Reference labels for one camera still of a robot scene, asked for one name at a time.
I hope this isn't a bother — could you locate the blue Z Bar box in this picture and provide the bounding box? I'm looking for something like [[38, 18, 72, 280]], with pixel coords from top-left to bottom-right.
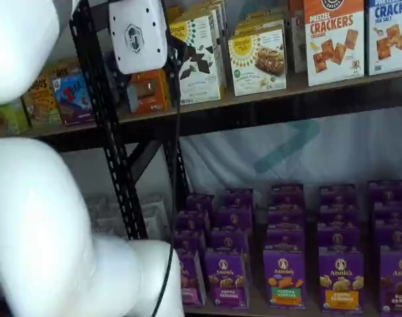
[[52, 71, 97, 127]]

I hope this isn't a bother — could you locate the yellow Bobo's box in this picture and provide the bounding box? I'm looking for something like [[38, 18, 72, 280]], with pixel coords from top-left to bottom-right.
[[21, 78, 61, 129]]

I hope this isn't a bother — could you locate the white cloth backdrop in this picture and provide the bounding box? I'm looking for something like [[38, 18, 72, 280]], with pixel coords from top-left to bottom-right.
[[179, 107, 402, 212]]

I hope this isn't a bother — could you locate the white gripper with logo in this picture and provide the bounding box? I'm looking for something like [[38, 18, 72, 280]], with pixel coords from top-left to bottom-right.
[[105, 0, 185, 114]]

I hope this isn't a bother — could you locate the orange Bobo's box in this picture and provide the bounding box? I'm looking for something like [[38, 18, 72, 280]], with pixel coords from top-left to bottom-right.
[[44, 58, 80, 81]]

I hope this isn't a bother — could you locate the black metal shelving rack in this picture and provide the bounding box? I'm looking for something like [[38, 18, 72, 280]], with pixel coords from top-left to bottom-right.
[[68, 0, 402, 317], [19, 0, 147, 242]]

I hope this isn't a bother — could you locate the purple Annie's box yellow patch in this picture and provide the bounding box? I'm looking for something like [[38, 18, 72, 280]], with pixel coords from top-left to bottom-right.
[[319, 252, 365, 314]]

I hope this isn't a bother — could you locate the sea salt pretzel crackers box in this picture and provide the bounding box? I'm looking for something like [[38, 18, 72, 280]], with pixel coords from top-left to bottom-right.
[[366, 0, 402, 76]]

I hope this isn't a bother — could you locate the purple Annie's box pink patch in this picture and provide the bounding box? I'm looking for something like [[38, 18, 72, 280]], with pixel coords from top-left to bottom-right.
[[178, 250, 207, 306]]

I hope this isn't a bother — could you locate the orange Revival snack box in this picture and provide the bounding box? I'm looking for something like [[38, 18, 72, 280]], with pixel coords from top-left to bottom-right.
[[129, 68, 171, 115]]

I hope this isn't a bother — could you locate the green Bobo's box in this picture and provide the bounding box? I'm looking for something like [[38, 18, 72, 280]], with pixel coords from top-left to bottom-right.
[[0, 102, 29, 137]]

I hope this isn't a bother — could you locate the purple Annie's snack box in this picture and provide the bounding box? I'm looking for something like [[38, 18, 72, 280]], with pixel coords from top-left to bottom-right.
[[173, 230, 206, 257], [176, 210, 210, 235], [217, 206, 253, 232], [266, 227, 306, 254], [317, 224, 361, 255], [374, 219, 402, 248], [319, 204, 359, 229], [319, 184, 357, 209], [368, 180, 402, 205], [372, 201, 402, 224], [222, 188, 254, 211], [210, 227, 250, 255], [268, 206, 306, 232], [186, 194, 216, 215], [271, 184, 305, 211]]

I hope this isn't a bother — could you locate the purple Annie's box brown patch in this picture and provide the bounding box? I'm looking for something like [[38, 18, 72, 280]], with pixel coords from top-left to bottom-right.
[[379, 246, 402, 317]]

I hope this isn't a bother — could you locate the Simple Mills snack bar box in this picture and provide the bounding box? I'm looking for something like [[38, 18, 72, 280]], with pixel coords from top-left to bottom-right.
[[227, 28, 287, 97], [233, 11, 286, 34]]

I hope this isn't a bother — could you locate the purple Annie's box green patch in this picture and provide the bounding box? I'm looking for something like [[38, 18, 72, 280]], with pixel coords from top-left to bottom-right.
[[262, 250, 307, 310]]

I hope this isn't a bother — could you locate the Simple Mills chocolate thins box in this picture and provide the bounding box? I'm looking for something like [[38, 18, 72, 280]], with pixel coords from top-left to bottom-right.
[[183, 0, 227, 21], [169, 15, 227, 106]]

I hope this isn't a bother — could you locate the cheddar pretzel crackers box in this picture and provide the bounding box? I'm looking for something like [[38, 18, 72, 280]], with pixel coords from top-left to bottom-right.
[[303, 0, 366, 87], [288, 0, 307, 74]]

